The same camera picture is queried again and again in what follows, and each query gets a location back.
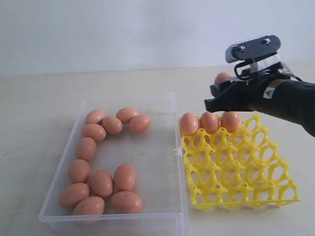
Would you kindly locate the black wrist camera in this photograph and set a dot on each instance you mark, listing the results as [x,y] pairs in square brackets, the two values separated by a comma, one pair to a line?
[252,50]

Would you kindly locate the yellow plastic egg tray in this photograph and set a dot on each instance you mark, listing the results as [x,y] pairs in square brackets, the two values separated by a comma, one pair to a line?
[236,169]

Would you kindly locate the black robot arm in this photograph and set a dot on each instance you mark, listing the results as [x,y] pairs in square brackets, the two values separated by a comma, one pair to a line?
[308,119]

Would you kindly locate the brown egg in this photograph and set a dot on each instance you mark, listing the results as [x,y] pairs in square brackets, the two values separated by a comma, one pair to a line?
[79,171]
[124,177]
[102,183]
[230,121]
[221,77]
[92,205]
[126,202]
[209,122]
[73,194]
[140,123]
[86,149]
[94,131]
[126,114]
[95,117]
[112,125]
[189,123]

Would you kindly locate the clear plastic bin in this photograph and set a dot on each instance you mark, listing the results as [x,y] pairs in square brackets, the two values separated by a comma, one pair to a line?
[160,175]

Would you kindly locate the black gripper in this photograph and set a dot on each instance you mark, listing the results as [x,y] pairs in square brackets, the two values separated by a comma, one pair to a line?
[275,95]

